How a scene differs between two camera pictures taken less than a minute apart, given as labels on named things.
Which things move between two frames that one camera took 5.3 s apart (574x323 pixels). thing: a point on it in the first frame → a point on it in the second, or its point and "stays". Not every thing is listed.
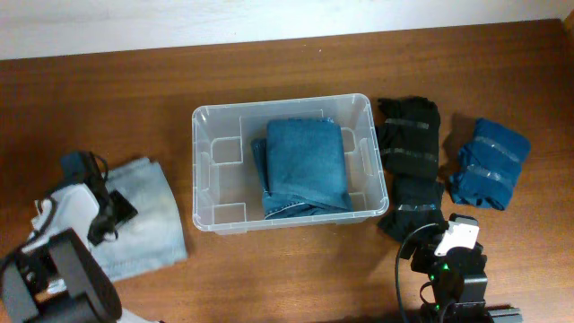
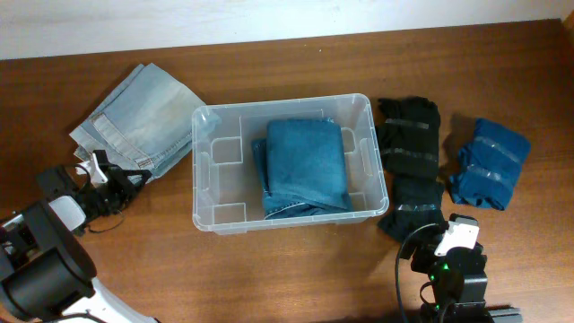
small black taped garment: [416, 202] stays
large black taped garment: [407, 127] stays
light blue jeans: [154, 236] → [146, 123]
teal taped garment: [488, 166] stays
